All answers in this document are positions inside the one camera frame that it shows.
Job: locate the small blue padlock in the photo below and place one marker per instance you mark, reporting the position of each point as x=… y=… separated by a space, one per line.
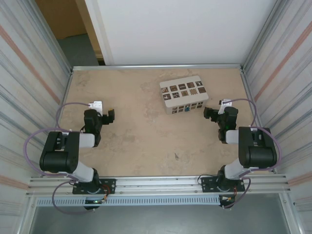
x=187 y=109

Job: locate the white box with brown squares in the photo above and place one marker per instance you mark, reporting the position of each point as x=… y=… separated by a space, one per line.
x=182 y=83

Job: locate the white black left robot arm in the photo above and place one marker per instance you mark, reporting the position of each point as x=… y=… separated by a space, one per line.
x=58 y=151

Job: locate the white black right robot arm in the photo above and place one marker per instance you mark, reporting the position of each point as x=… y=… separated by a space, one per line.
x=258 y=151

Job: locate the brown wooden door edge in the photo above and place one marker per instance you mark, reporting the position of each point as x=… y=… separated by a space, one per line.
x=96 y=48

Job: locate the black controller board green light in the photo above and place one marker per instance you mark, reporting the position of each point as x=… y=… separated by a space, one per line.
x=93 y=201

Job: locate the brown cardboard panel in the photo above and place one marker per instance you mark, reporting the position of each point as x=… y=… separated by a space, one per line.
x=63 y=17

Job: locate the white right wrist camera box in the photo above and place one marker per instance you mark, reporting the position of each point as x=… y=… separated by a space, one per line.
x=222 y=109

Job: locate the aluminium table side rail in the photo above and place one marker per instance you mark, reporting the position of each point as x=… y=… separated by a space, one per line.
x=251 y=97
x=65 y=95

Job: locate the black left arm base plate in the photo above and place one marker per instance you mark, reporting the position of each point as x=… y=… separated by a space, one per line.
x=109 y=182

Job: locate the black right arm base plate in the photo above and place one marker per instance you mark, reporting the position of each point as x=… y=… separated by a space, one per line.
x=207 y=181

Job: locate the aluminium table edge rail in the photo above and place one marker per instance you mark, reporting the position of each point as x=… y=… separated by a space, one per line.
x=156 y=66

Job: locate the wide aluminium mounting rail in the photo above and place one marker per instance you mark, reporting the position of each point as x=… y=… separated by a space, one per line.
x=158 y=185

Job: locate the aluminium frame post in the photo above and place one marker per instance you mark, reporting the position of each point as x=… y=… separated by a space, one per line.
x=261 y=36
x=54 y=36

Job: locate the aluminium frame leg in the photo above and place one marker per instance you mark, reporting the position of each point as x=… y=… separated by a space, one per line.
x=25 y=217
x=290 y=217

